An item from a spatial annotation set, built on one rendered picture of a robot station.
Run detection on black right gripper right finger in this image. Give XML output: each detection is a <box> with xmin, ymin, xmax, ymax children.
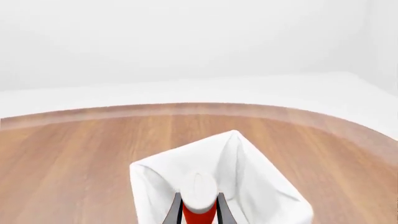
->
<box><xmin>215</xmin><ymin>192</ymin><xmax>239</xmax><ymax>224</ymax></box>

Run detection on white basket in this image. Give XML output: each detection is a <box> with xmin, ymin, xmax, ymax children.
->
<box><xmin>129</xmin><ymin>129</ymin><xmax>314</xmax><ymax>224</ymax></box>

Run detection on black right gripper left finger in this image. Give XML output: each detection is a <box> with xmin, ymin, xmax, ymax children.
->
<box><xmin>162</xmin><ymin>192</ymin><xmax>184</xmax><ymax>224</ymax></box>

